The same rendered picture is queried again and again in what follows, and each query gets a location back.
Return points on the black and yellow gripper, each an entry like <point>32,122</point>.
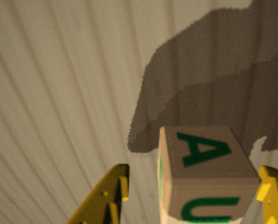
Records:
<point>103,204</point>

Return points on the tan block with green letter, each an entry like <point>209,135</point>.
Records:
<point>204,176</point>

